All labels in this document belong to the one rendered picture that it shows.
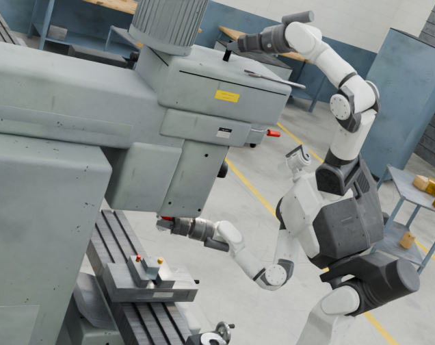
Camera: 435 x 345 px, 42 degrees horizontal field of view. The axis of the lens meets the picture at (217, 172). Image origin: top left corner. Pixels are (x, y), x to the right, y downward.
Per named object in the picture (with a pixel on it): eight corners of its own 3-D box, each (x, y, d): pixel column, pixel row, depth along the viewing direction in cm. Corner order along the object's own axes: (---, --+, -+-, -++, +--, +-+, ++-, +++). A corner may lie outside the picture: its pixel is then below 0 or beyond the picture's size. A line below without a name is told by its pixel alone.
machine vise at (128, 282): (180, 278, 240) (188, 257, 236) (193, 302, 229) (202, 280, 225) (101, 276, 222) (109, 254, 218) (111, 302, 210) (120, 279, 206)
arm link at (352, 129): (361, 114, 155) (338, 167, 172) (393, 98, 160) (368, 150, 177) (333, 89, 160) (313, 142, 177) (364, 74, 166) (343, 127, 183)
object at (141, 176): (137, 179, 214) (158, 117, 204) (160, 215, 195) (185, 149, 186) (89, 174, 203) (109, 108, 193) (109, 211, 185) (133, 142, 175)
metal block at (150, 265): (150, 270, 224) (155, 257, 222) (155, 279, 220) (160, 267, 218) (138, 269, 222) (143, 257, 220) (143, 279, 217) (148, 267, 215)
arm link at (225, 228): (226, 216, 218) (250, 241, 215) (217, 228, 224) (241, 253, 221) (215, 224, 214) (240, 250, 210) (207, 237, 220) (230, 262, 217)
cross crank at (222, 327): (220, 333, 275) (229, 315, 271) (231, 352, 267) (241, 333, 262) (192, 335, 267) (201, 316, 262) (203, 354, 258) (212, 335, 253)
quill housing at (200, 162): (180, 192, 224) (208, 120, 212) (202, 222, 208) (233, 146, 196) (136, 188, 213) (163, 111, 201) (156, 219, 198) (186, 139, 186)
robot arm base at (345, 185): (360, 176, 193) (330, 161, 197) (369, 150, 183) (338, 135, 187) (340, 204, 184) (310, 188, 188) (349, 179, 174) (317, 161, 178)
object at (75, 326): (162, 294, 260) (171, 273, 255) (193, 350, 234) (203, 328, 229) (55, 296, 232) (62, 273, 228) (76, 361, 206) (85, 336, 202)
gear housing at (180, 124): (213, 119, 215) (222, 95, 211) (243, 149, 197) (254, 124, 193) (133, 105, 197) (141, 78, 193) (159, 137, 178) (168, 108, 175)
